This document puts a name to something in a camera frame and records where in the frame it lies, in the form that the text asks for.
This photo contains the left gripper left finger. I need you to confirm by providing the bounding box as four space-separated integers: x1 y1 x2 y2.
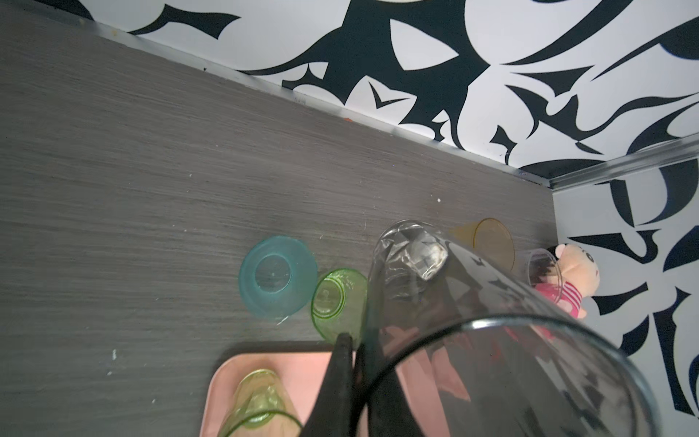
300 333 355 437

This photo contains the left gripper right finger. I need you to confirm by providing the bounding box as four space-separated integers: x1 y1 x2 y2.
354 328 423 436

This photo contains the pink plastic tray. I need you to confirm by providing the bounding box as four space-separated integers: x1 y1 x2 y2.
200 348 471 436

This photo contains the tall yellow-green glass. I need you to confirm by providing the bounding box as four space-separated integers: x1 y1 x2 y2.
218 369 303 436

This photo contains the tall dark grey glass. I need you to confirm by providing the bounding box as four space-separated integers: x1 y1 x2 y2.
362 220 661 436

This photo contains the short green glass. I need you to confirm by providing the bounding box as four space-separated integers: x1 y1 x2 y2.
311 269 368 350

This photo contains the teal dotted glass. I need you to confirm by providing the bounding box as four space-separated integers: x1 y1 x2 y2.
238 236 318 319

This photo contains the tall amber glass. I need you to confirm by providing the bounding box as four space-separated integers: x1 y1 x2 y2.
451 218 515 271

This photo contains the tall clear glass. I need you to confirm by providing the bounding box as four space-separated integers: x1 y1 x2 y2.
513 249 564 303

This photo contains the pink plush pig toy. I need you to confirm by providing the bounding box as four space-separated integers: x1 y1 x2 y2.
534 244 600 320

